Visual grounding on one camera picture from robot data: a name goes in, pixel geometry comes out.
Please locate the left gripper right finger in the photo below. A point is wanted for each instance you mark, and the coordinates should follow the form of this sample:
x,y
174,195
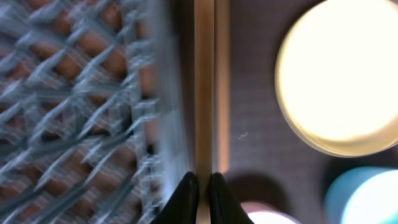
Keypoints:
x,y
224,208

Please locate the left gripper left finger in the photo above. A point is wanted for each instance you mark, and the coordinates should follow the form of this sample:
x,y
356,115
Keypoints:
x,y
183,203

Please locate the white pink bowl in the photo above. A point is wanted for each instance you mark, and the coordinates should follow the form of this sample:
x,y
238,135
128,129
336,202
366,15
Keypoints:
x,y
262,213

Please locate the light blue bowl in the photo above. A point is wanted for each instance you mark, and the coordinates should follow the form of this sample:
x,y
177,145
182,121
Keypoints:
x,y
363,195

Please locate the wooden chopstick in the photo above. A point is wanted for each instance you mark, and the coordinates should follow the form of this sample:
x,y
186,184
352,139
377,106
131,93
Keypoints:
x,y
204,11
222,65

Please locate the grey plastic dishwasher rack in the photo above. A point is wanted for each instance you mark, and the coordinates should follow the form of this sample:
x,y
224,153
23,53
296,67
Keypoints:
x,y
89,111

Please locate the dark brown serving tray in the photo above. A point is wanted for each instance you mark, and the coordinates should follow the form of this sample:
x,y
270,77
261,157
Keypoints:
x,y
268,161

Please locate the yellow round plate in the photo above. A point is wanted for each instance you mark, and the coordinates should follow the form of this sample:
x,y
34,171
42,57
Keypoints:
x,y
336,77

